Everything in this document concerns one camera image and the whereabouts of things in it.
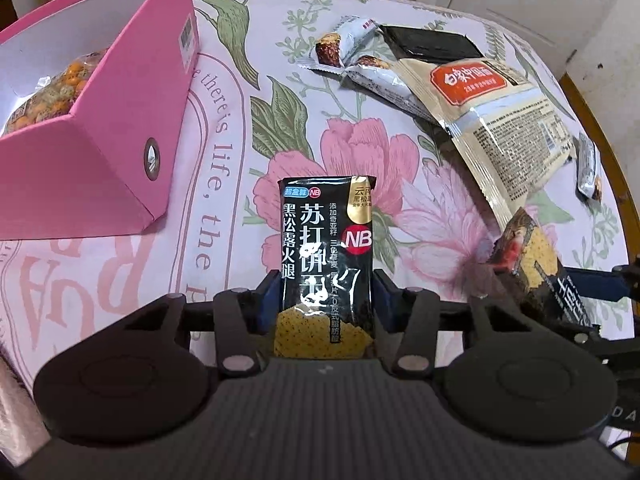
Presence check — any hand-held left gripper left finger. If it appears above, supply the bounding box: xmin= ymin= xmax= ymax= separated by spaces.
xmin=117 ymin=269 xmax=282 ymax=377

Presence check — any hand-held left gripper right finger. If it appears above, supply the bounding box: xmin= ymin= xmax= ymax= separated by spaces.
xmin=372 ymin=269 xmax=539 ymax=377

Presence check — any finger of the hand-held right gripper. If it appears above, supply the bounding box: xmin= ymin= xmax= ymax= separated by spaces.
xmin=562 ymin=255 xmax=640 ymax=312
xmin=565 ymin=326 xmax=640 ymax=357

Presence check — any black cracker packet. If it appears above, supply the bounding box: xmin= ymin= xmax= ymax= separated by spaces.
xmin=487 ymin=207 xmax=602 ymax=329
xmin=273 ymin=174 xmax=377 ymax=361

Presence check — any pink cardboard box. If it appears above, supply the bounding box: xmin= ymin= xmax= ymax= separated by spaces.
xmin=0 ymin=0 xmax=202 ymax=242

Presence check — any clear bag of coated nuts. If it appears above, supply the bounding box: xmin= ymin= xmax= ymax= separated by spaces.
xmin=0 ymin=47 xmax=109 ymax=134

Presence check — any white snack bar packet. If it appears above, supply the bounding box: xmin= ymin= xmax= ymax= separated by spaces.
xmin=297 ymin=14 xmax=379 ymax=70
xmin=572 ymin=132 xmax=604 ymax=204
xmin=342 ymin=55 xmax=438 ymax=123

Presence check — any beige noodle packet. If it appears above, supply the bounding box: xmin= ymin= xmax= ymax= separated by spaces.
xmin=394 ymin=57 xmax=582 ymax=234

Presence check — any black flat pouch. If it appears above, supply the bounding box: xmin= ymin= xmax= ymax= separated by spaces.
xmin=377 ymin=23 xmax=486 ymax=61

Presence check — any pink fuzzy blanket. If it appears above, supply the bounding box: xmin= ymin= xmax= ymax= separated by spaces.
xmin=0 ymin=344 xmax=52 ymax=463

